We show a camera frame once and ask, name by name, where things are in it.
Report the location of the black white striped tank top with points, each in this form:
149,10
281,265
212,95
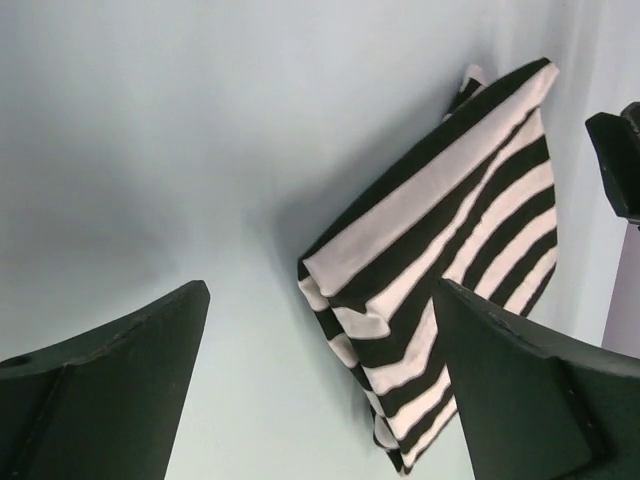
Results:
474,202

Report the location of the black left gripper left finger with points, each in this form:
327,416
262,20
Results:
105,404

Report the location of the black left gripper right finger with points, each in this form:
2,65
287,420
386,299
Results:
535,403

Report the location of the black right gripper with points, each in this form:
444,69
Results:
615,139

